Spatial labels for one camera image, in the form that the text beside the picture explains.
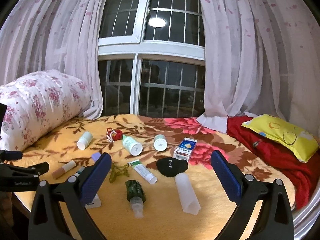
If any small pale green bottle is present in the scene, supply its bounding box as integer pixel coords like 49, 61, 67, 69
76, 132, 93, 150

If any translucent white plastic tube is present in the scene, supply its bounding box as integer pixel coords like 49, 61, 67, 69
175, 173, 201, 215

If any green white lotion bottle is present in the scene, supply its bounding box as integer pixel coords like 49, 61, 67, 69
122, 135, 143, 156

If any white round jar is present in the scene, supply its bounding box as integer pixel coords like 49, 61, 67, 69
153, 134, 168, 152

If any beige lip balm stick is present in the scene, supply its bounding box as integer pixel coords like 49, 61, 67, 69
52, 160, 76, 179

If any small white box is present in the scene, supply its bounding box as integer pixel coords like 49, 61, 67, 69
85, 194, 101, 209

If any red blanket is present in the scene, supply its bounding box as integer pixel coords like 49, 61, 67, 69
227, 116, 319, 209

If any small teal white tube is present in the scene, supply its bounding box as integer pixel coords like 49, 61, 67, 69
74, 166, 85, 177

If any floral white rolled quilt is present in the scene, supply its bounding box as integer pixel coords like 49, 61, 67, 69
1, 70, 91, 151

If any small purple cap bottle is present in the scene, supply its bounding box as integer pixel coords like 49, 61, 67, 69
91, 152, 101, 162

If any yellow patterned pillow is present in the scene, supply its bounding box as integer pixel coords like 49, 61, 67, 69
241, 114, 319, 163

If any green spray bottle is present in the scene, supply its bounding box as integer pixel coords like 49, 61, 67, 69
125, 180, 146, 218

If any red white knot charm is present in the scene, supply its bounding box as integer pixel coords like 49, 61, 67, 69
106, 127, 123, 142

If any white green ointment tube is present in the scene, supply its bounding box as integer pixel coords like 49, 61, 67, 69
128, 159, 157, 185

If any blue white medicine box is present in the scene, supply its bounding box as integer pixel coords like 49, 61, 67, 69
173, 138, 197, 162

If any yellow floral fleece blanket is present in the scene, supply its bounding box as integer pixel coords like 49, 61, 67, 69
7, 114, 297, 240

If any black fabric mask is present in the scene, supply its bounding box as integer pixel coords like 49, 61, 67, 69
156, 157, 189, 177

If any left sheer pink curtain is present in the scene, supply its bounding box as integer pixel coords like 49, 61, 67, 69
1, 0, 106, 119

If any sheer pink curtain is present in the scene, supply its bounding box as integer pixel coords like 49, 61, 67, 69
198, 0, 319, 135
1, 0, 106, 119

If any right sheer pink curtain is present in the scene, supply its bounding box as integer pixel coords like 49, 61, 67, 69
198, 0, 319, 135

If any white framed barred window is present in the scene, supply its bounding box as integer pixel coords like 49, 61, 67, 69
98, 0, 205, 118

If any white bed frame edge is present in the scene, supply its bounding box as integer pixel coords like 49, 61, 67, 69
292, 184, 319, 239

